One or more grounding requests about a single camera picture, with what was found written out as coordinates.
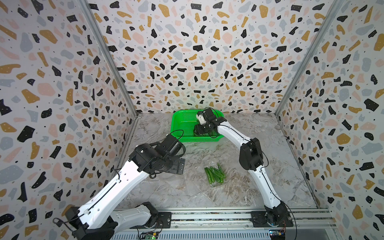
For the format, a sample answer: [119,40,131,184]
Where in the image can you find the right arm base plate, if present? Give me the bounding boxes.
[250,211,294,228]

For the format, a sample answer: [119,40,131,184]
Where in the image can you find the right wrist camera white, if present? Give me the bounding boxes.
[196,111,206,125]

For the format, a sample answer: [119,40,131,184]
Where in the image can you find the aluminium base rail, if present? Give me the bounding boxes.
[111,208,336,234]

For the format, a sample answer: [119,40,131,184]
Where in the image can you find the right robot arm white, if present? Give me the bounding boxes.
[194,108,290,227]

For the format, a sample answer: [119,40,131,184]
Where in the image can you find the green plastic basket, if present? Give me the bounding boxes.
[171,110,224,143]

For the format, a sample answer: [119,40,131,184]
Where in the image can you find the aluminium corner post left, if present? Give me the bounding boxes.
[78,0,138,119]

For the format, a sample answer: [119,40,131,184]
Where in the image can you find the aluminium corner post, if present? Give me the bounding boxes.
[78,0,138,119]
[275,0,343,117]

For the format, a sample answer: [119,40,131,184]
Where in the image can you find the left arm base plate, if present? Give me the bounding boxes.
[131,212,172,231]

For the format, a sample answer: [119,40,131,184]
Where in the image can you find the green peppers bunch back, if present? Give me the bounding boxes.
[204,163,227,187]

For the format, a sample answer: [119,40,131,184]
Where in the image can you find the aluminium corner post right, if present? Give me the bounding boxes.
[275,0,343,117]

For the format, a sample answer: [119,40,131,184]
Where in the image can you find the clear clamshell container back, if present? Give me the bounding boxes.
[203,161,230,189]

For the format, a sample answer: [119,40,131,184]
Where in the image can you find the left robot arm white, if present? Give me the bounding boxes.
[63,142,186,240]

